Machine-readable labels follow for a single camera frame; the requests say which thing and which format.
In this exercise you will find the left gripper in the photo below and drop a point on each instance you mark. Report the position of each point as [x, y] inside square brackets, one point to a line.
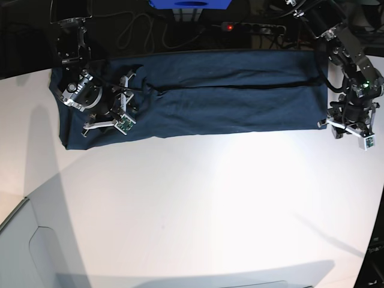
[345, 118]

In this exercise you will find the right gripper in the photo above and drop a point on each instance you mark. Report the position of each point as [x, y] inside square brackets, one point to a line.
[116, 107]

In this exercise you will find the dark blue T-shirt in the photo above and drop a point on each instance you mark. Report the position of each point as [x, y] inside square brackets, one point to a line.
[200, 93]

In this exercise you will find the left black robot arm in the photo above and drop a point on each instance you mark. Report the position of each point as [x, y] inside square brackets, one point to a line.
[362, 82]

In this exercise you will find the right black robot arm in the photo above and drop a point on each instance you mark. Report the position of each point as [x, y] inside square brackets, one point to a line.
[80, 86]

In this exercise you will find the blue box on stand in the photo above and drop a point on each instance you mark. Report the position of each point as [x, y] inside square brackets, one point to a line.
[183, 4]

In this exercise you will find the black power strip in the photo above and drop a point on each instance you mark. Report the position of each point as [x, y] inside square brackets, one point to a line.
[253, 28]

